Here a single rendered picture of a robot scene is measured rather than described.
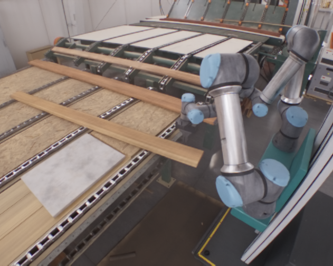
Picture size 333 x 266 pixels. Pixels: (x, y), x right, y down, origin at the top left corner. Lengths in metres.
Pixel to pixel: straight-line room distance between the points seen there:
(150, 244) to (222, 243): 0.66
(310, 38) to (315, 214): 0.94
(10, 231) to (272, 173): 1.34
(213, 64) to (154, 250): 1.62
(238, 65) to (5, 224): 1.44
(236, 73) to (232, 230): 1.29
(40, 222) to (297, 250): 1.38
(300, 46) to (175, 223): 1.71
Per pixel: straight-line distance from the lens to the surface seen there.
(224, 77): 0.66
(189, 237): 1.95
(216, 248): 1.60
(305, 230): 1.27
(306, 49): 1.02
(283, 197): 0.96
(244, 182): 0.67
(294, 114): 1.15
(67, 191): 1.32
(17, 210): 1.43
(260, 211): 0.85
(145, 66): 2.74
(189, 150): 1.37
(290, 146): 1.23
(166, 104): 1.87
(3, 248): 1.35
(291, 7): 6.53
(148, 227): 1.99
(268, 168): 0.74
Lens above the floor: 1.81
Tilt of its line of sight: 38 degrees down
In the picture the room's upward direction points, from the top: straight up
